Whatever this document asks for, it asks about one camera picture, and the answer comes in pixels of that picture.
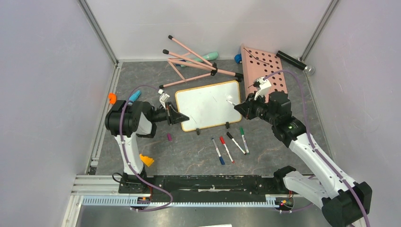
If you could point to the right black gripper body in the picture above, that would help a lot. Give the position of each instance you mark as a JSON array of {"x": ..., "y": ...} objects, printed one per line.
[{"x": 248, "y": 109}]

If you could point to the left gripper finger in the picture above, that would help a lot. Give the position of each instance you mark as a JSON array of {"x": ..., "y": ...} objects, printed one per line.
[
  {"x": 171, "y": 109},
  {"x": 178, "y": 117}
]

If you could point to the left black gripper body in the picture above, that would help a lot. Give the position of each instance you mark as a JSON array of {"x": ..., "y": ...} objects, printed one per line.
[{"x": 168, "y": 116}]

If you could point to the yellow-framed whiteboard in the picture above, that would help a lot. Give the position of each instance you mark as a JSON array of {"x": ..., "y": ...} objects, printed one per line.
[{"x": 206, "y": 106}]

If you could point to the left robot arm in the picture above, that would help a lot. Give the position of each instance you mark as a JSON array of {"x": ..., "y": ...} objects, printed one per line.
[{"x": 127, "y": 121}]

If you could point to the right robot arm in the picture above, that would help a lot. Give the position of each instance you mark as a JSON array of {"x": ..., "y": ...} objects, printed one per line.
[{"x": 341, "y": 199}]

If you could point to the green whiteboard marker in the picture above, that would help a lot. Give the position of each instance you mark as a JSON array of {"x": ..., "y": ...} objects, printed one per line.
[{"x": 244, "y": 140}]

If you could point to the black whiteboard marker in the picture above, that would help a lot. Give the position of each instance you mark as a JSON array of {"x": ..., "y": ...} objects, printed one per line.
[{"x": 236, "y": 143}]

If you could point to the red whiteboard marker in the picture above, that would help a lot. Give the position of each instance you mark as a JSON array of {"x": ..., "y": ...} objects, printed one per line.
[{"x": 226, "y": 149}]

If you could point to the blue whiteboard marker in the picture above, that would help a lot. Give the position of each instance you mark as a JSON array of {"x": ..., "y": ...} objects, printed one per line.
[{"x": 218, "y": 152}]

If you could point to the large blue toy marker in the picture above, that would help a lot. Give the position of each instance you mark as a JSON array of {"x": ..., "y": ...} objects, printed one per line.
[{"x": 135, "y": 96}]

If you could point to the pink perforated board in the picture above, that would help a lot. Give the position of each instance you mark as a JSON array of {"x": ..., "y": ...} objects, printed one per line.
[{"x": 257, "y": 63}]

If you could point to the pink folding easel stand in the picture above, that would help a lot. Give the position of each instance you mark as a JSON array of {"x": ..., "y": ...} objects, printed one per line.
[{"x": 211, "y": 67}]

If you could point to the blue toy car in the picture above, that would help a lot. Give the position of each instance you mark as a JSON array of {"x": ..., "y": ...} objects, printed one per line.
[{"x": 238, "y": 59}]

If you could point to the yellow wedge block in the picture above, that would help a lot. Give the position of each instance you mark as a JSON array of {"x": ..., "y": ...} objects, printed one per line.
[{"x": 148, "y": 161}]

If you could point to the small orange clip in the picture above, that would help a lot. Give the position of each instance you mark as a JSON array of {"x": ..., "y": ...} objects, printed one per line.
[{"x": 112, "y": 98}]

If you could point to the mint green toy marker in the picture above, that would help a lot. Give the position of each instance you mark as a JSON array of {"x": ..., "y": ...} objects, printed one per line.
[{"x": 209, "y": 57}]

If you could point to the black flashlight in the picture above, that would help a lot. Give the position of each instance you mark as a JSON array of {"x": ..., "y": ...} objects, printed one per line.
[{"x": 308, "y": 69}]

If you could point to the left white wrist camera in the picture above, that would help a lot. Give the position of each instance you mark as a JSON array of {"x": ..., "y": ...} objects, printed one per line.
[{"x": 163, "y": 97}]

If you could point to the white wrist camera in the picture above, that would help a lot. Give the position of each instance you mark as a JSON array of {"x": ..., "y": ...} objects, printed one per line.
[
  {"x": 163, "y": 97},
  {"x": 263, "y": 86}
]

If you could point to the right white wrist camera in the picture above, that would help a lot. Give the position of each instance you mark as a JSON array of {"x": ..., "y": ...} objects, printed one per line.
[{"x": 263, "y": 86}]

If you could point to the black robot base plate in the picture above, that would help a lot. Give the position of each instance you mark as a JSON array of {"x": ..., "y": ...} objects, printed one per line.
[{"x": 206, "y": 188}]

